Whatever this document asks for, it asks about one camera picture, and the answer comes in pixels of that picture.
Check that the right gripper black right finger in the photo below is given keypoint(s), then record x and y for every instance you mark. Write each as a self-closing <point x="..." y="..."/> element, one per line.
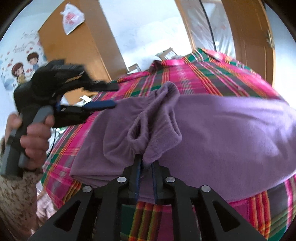
<point x="199" y="213"/>

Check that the white open cardboard box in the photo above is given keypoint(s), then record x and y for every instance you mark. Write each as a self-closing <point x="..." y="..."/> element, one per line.
<point x="133" y="69"/>

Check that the wooden door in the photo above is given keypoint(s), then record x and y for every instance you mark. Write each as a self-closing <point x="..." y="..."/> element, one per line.
<point x="252" y="35"/>

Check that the wooden wardrobe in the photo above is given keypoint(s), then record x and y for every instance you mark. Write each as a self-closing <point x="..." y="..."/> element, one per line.
<point x="92" y="44"/>

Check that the brown cardboard box with label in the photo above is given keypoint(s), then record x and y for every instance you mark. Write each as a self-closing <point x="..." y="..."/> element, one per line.
<point x="167" y="54"/>

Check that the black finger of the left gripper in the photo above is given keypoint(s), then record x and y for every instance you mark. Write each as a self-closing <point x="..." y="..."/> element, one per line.
<point x="99" y="105"/>
<point x="102" y="86"/>

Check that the black vertical pole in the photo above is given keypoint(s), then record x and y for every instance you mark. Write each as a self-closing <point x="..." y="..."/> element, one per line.
<point x="209" y="25"/>

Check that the purple fleece pants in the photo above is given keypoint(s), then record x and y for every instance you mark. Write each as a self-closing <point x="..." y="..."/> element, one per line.
<point x="239" y="146"/>

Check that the children cartoon wall sticker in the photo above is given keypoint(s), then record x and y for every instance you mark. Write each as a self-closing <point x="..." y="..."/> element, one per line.
<point x="21" y="60"/>

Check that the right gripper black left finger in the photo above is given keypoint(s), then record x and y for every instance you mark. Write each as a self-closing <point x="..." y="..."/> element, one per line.
<point x="94" y="213"/>

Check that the white plastic bag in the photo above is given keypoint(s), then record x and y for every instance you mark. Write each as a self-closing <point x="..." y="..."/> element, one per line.
<point x="72" y="18"/>

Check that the floral sleeve left forearm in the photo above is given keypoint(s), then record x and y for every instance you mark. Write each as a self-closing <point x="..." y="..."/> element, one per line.
<point x="19" y="196"/>

